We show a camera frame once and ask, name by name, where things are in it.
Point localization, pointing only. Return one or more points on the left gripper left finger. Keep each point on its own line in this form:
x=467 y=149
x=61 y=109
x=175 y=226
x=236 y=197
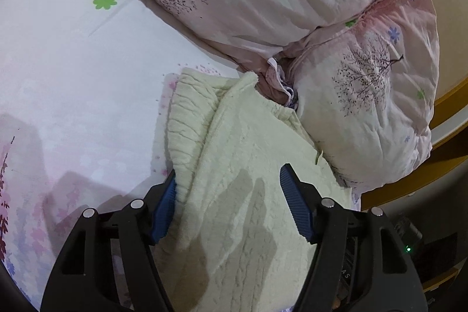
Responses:
x=82 y=279

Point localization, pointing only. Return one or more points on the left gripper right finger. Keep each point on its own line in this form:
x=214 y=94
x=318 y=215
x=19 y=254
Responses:
x=360 y=262

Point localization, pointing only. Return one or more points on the cream cable-knit sweater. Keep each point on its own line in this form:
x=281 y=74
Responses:
x=233 y=244

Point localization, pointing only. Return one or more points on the floral bed sheet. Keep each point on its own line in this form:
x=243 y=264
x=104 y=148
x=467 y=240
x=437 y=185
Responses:
x=86 y=91

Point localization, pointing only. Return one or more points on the pink floral quilt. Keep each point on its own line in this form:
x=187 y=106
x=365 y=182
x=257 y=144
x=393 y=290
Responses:
x=362 y=74

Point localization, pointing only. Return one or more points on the wooden bed frame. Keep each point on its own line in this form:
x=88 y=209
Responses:
x=449 y=125

